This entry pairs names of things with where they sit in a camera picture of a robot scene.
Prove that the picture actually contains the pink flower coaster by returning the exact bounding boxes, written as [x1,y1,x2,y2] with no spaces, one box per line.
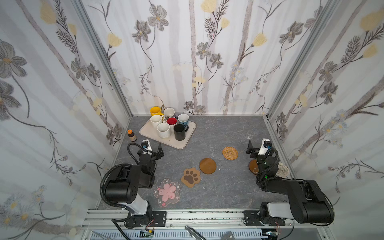
[154,179,181,208]

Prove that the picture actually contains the aluminium frame rail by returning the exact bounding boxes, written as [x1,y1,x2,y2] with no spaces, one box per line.
[82,209,334,240]

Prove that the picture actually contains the beige serving tray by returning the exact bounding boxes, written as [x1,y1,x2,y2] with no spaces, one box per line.
[139,119,197,150]

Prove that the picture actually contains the cork paw print coaster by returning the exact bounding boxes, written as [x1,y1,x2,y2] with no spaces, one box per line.
[181,168,201,188]

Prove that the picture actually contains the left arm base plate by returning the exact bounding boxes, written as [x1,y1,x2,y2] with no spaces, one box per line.
[124,211,167,229]

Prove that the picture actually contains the blue floral mug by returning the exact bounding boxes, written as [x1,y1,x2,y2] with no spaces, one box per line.
[178,114,190,126]

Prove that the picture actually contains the small brown bottle orange cap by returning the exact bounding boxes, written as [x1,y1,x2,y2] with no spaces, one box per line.
[127,130,137,142]

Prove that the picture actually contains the lavender mug white inside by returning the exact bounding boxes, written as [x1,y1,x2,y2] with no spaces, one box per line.
[163,108,176,119]

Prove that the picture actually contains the yellow mug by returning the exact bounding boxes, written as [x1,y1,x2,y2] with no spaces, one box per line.
[150,107,164,116]

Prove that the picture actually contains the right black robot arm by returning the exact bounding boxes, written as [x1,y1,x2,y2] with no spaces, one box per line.
[246,139,335,227]

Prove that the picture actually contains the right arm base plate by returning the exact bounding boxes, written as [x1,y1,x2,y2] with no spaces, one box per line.
[243,211,286,227]

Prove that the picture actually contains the speckled white mug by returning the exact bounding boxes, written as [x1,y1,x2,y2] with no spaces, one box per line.
[157,123,171,139]

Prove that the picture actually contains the white mug red inside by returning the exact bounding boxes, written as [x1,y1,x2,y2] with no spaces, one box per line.
[166,117,179,132]

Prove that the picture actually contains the woven rattan round coaster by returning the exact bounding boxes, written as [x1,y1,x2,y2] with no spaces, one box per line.
[222,147,239,161]

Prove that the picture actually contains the white mug with handle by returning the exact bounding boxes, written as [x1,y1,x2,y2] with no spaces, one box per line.
[150,115,166,130]

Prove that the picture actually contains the black mug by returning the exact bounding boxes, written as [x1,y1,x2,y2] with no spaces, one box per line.
[174,124,189,141]

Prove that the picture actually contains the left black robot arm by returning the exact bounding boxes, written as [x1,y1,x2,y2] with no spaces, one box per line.
[100,141,165,216]

